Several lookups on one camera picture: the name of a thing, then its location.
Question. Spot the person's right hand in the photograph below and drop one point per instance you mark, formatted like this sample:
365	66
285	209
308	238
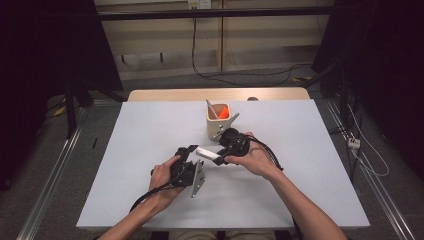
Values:
255	160

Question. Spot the person's left hand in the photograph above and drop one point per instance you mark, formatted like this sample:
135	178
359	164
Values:
163	180

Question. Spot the black wall hook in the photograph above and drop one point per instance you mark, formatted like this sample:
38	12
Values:
161	57
123	59

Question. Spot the black curtain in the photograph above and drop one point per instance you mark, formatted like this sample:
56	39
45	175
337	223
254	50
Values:
393	66
33	66

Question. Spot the wooden table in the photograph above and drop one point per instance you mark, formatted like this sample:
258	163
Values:
166	94

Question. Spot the black metal stand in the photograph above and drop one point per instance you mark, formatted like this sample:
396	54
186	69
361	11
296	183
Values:
70	113

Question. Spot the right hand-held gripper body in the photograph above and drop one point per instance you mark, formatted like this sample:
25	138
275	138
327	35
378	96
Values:
235	145

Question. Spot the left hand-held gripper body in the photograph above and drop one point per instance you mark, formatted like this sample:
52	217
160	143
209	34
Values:
186	173

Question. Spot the yellow floor tape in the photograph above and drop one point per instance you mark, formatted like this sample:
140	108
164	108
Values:
301	79
59	111

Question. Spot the white wall socket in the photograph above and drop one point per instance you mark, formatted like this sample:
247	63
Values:
199	3

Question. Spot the beige square pen holder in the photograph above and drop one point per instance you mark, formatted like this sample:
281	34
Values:
213	128

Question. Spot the clear pen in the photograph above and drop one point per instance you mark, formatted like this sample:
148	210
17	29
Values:
212	109

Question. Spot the orange highlighter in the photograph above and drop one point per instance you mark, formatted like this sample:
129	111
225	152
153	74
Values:
224	112

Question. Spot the aluminium floor rail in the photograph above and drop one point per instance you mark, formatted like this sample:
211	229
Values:
50	186
383	196

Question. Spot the white power strip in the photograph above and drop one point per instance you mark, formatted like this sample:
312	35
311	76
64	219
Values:
354	143

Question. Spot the white eraser stick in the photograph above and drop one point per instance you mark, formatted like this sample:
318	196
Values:
206	153

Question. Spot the black metal bar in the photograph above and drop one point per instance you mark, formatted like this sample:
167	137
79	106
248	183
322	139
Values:
213	13

